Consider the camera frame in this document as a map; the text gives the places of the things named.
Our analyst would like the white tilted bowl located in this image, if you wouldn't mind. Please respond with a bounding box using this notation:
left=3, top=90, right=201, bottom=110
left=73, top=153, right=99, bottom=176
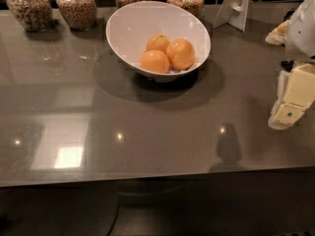
left=105, top=1, right=211, bottom=83

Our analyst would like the orange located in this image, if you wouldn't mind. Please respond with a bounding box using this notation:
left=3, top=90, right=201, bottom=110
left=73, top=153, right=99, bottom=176
left=166, top=38, right=195, bottom=70
left=147, top=33, right=170, bottom=53
left=140, top=50, right=170, bottom=74

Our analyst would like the leftmost glass jar of nuts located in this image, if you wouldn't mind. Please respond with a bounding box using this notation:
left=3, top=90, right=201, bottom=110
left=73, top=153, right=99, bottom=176
left=6, top=0, right=54, bottom=32

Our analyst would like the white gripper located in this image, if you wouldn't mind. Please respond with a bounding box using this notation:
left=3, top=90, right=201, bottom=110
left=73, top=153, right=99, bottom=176
left=265, top=0, right=315, bottom=130

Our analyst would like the white folded card stand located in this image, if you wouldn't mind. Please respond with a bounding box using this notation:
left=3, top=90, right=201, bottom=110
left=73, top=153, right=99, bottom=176
left=213, top=0, right=252, bottom=31

